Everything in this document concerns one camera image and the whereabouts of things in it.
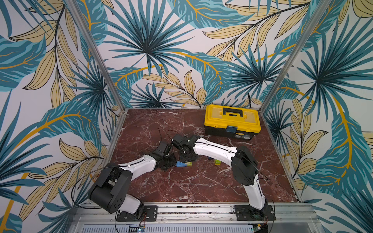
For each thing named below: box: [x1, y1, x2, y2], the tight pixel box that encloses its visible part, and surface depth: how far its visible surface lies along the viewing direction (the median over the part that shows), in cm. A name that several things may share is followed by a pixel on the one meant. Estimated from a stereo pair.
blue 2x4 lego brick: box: [176, 161, 187, 168], surface depth 91 cm
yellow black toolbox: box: [203, 104, 262, 141], surface depth 95 cm
